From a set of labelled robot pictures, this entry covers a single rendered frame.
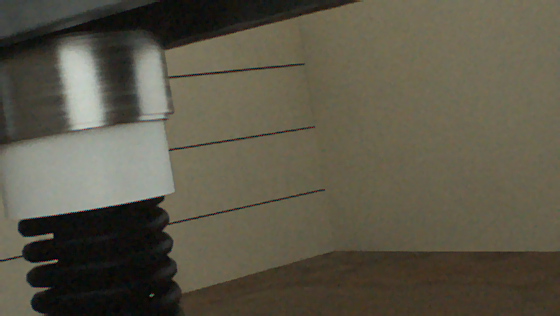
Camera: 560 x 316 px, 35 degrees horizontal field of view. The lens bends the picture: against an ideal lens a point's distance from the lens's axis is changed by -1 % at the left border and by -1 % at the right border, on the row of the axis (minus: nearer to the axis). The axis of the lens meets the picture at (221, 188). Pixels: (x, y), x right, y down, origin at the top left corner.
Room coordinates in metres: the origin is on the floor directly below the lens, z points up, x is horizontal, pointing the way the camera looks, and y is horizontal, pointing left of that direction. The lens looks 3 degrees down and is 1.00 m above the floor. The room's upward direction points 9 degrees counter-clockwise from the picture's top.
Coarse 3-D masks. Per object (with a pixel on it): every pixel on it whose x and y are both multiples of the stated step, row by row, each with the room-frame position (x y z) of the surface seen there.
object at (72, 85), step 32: (160, 0) 0.35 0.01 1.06; (64, 32) 0.32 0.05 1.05; (96, 32) 0.33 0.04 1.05; (128, 32) 0.34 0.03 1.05; (160, 32) 0.36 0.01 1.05; (0, 64) 0.33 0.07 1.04; (32, 64) 0.33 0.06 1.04; (64, 64) 0.33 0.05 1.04; (96, 64) 0.33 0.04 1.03; (128, 64) 0.34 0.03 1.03; (160, 64) 0.35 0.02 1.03; (0, 96) 0.33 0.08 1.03; (32, 96) 0.33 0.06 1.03; (64, 96) 0.33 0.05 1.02; (96, 96) 0.33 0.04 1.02; (128, 96) 0.33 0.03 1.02; (160, 96) 0.35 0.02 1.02; (0, 128) 0.33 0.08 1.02; (32, 128) 0.33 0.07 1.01; (64, 128) 0.33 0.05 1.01
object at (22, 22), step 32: (0, 0) 0.30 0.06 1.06; (32, 0) 0.29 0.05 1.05; (64, 0) 0.29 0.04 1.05; (96, 0) 0.28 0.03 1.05; (128, 0) 0.28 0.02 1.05; (192, 0) 0.39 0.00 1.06; (224, 0) 0.38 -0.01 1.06; (256, 0) 0.38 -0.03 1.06; (288, 0) 0.37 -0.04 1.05; (320, 0) 0.36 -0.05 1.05; (352, 0) 0.36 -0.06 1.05; (0, 32) 0.30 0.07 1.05; (32, 32) 0.30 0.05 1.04; (192, 32) 0.39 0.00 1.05; (224, 32) 0.39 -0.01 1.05
